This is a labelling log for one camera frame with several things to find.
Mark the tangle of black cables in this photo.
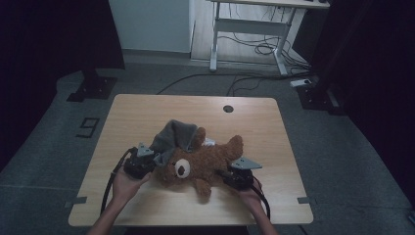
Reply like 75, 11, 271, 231
217, 3, 311, 71

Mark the person's left hand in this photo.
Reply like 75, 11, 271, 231
112, 165, 153, 206

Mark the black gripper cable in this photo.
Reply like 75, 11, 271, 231
100, 147, 139, 215
250, 175, 272, 220

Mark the white power strip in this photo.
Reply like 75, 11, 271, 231
290, 78, 313, 88

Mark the person's right hand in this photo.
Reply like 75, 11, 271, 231
235, 179, 264, 211

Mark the black stand base plate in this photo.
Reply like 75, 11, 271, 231
297, 76, 345, 116
67, 68, 118, 103

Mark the white metal frame desk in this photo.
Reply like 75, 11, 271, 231
208, 0, 331, 76

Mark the brown teddy bear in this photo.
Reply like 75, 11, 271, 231
156, 126, 245, 199

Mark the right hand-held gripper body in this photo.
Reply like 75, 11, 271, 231
224, 156, 263, 192

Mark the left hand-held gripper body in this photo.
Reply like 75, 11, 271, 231
122, 142, 159, 180

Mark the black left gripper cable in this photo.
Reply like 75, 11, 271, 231
100, 147, 139, 215

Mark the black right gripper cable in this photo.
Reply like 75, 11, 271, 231
250, 175, 272, 220

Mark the grey cloth garment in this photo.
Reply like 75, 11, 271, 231
149, 118, 199, 167

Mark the dark curtain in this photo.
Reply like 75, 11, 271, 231
309, 0, 415, 210
0, 0, 126, 170

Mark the long black floor cable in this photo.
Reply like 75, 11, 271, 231
156, 71, 314, 96

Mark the black tape floor mark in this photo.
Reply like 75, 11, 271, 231
75, 117, 101, 139

